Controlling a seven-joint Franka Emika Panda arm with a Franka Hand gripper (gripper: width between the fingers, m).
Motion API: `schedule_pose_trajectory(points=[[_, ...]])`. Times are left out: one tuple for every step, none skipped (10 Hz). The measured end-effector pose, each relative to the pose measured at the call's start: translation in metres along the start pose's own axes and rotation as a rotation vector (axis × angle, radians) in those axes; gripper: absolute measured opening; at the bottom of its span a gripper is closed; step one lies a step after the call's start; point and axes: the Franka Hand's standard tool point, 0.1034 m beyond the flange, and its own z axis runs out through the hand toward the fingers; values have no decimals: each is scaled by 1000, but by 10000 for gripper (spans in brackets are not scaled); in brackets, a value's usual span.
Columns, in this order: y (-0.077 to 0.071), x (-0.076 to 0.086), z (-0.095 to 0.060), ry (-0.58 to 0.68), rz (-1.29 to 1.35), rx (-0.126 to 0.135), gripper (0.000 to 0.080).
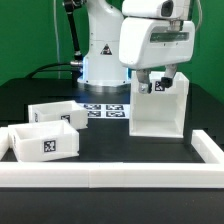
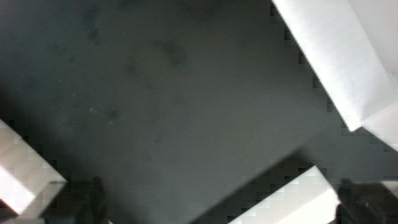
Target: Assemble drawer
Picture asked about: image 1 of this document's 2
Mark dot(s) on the white fence rail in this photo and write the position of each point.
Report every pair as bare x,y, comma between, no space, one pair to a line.
111,175
4,141
208,150

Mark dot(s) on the white front drawer box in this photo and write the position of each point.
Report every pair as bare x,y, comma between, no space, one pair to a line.
44,141

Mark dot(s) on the white fence right rail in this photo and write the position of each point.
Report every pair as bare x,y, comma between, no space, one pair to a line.
208,150

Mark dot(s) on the white rear drawer box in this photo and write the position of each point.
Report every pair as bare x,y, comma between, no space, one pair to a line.
70,111

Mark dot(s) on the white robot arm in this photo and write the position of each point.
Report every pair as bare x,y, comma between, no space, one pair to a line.
102,69

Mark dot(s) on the paper marker sheet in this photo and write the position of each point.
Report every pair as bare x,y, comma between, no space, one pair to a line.
107,111

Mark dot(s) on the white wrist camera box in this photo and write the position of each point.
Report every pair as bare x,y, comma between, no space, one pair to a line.
167,9

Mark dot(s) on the white drawer box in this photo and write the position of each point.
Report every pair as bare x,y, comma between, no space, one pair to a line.
44,141
70,111

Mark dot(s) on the white drawer cabinet frame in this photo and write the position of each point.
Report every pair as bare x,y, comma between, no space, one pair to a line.
160,113

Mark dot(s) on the white fence left rail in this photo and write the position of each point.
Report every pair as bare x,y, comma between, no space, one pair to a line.
4,141

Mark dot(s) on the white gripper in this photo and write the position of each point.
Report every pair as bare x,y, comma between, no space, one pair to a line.
149,43

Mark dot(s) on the white fence front rail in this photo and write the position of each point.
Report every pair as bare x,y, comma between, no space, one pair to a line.
111,175

